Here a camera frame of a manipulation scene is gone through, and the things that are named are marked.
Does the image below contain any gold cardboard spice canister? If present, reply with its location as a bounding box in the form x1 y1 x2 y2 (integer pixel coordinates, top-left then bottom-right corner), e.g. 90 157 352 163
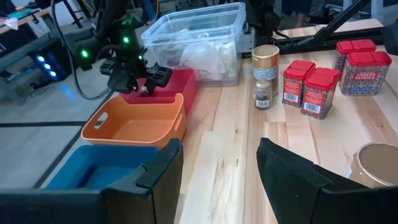
251 44 280 97
348 142 398 189

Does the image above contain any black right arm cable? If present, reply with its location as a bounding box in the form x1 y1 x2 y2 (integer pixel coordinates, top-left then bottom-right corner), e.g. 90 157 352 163
50 0 112 101

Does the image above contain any small glass spice jar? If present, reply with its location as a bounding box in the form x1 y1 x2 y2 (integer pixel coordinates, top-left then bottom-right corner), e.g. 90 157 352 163
252 80 274 110

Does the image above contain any red plastic bin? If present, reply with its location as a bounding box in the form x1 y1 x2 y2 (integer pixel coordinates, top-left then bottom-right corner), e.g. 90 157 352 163
119 68 197 114

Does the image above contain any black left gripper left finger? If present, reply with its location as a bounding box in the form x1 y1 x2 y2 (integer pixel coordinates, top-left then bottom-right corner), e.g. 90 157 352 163
103 138 185 224

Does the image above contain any clear plastic storage container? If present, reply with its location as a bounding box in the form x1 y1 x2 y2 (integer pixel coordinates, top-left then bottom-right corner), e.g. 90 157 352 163
140 1 248 86

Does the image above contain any orange plastic bin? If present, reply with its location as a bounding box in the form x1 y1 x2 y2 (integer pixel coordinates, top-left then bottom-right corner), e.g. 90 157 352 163
80 92 187 149

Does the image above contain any black computer with blue lights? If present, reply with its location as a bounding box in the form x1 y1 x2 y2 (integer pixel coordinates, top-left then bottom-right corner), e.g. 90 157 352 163
27 46 71 82

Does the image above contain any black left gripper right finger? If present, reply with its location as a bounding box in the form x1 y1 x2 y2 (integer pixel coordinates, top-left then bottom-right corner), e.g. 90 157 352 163
256 137 331 224

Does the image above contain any person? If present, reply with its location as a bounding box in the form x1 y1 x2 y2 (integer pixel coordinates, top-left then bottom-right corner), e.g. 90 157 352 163
281 0 313 29

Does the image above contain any crumpled light grey cloth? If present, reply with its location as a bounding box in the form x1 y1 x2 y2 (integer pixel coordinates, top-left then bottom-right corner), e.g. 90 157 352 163
178 40 239 82

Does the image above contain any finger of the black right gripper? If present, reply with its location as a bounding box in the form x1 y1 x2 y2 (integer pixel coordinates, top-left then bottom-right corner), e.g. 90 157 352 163
106 72 139 95
144 80 157 95

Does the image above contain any blue plastic bin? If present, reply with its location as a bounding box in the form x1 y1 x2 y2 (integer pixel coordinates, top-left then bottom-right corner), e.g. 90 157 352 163
45 144 158 190

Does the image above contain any wooden desk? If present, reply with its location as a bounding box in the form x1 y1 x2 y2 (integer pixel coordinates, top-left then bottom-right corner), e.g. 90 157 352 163
0 6 52 35

